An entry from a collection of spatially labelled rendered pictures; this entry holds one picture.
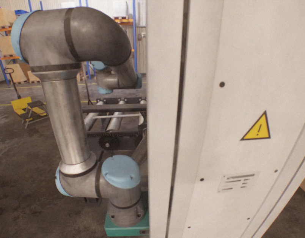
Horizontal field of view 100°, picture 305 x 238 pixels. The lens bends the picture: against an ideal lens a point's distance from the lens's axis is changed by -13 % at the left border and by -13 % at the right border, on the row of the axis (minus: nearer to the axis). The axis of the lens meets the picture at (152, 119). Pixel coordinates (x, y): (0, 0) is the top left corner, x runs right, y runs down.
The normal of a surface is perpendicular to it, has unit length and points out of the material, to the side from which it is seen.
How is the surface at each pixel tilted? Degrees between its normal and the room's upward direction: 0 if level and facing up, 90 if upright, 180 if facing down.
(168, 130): 90
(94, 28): 81
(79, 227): 0
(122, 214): 73
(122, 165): 7
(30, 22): 62
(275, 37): 90
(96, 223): 0
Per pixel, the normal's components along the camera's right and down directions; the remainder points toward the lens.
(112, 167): 0.13, -0.89
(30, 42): -0.09, 0.49
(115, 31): 0.84, 0.04
